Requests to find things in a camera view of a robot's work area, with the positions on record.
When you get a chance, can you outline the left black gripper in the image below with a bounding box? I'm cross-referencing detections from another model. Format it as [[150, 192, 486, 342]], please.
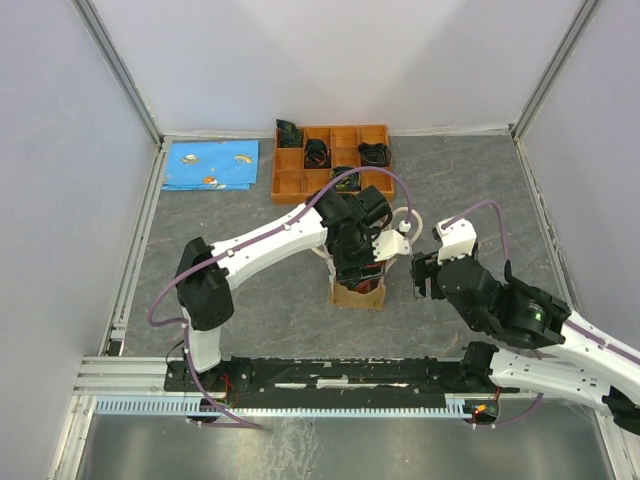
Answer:
[[333, 227, 386, 290]]

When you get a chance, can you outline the canvas tote bag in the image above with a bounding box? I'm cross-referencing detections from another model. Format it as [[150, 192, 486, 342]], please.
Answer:
[[312, 207, 427, 310]]

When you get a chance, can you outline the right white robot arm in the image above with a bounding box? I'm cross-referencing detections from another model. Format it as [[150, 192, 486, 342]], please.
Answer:
[[411, 252, 639, 434]]

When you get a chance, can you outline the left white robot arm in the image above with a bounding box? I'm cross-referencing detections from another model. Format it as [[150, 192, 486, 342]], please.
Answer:
[[176, 186, 393, 390]]

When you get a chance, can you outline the rolled dark sock bottom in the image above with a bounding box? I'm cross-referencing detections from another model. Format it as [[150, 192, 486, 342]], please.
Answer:
[[329, 165, 362, 193]]

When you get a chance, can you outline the rolled dark sock right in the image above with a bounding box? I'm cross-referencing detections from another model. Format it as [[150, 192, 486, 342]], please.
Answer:
[[357, 142, 392, 168]]

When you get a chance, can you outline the orange wooden compartment tray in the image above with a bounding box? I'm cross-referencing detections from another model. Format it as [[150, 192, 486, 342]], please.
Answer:
[[271, 124, 390, 205]]

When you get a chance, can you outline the rolled dark sock top-left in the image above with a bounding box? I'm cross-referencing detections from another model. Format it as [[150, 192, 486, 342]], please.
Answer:
[[276, 119, 304, 148]]

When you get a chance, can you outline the blue patterned cloth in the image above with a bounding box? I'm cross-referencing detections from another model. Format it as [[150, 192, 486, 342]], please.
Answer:
[[162, 140, 260, 191]]

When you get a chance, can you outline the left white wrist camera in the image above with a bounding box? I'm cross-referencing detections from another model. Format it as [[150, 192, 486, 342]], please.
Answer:
[[372, 220, 411, 262]]

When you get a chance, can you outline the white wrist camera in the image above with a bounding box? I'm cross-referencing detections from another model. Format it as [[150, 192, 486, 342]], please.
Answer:
[[432, 218, 477, 265], [372, 220, 411, 262]]

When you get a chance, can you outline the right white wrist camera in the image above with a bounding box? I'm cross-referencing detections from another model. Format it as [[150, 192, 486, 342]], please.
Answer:
[[432, 218, 477, 265]]

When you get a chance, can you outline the light blue cable duct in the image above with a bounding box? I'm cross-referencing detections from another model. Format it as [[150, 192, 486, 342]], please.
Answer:
[[94, 392, 474, 419]]

